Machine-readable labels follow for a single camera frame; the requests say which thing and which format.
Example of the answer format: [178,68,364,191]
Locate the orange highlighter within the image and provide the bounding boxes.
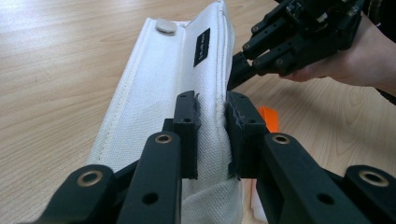
[250,105,280,223]

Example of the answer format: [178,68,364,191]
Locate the white fabric pencil case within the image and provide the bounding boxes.
[86,0,246,224]

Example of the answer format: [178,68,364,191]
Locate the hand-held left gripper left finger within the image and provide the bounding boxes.
[116,90,202,224]

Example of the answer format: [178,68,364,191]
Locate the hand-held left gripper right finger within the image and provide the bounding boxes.
[225,91,372,224]

